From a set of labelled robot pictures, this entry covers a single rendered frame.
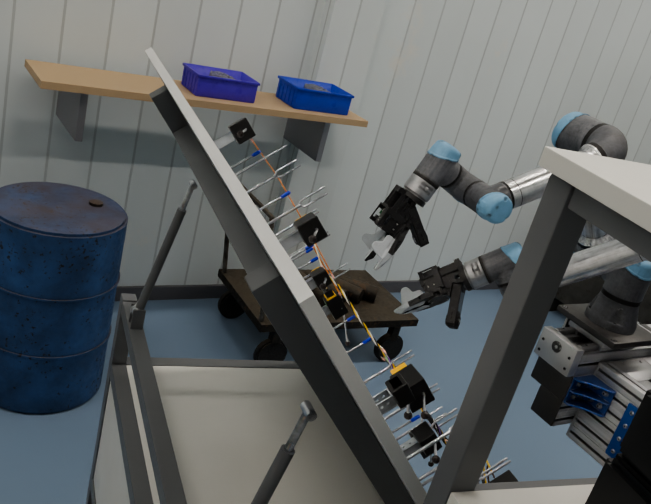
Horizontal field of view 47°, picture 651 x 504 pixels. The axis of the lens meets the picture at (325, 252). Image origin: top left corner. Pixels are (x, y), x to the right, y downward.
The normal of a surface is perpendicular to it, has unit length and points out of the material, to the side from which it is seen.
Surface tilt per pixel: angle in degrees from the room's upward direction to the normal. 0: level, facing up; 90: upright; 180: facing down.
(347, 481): 0
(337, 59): 90
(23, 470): 0
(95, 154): 90
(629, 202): 90
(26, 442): 0
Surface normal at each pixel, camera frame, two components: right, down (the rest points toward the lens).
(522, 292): -0.91, -0.08
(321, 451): 0.25, -0.89
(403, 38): 0.49, 0.45
